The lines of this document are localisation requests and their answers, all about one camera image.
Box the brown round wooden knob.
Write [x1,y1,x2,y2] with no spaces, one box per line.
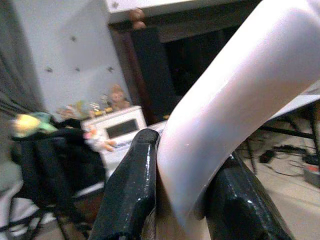
[128,7,147,30]

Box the black cable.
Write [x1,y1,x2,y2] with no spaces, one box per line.
[258,143,320,176]

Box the black fabric bag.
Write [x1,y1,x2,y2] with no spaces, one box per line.
[9,117,107,208]

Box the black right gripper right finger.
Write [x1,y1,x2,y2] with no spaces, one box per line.
[204,151,296,240]

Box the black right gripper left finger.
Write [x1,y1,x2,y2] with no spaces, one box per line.
[87,128,161,240]

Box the brown teddy bear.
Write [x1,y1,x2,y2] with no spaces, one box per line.
[108,84,130,111]

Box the white plastic broom handle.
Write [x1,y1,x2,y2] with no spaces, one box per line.
[156,0,320,231]

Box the yellow green plush toy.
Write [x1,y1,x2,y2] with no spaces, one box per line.
[8,111,57,138]

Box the dark wooden cabinet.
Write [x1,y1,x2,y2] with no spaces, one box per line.
[107,4,253,126]

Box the white toy oven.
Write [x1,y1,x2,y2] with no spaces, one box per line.
[80,105,166,173]

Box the small pink white toy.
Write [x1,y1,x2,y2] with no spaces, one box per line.
[83,124,116,152]

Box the grey curtain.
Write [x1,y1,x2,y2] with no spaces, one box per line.
[0,0,45,118]

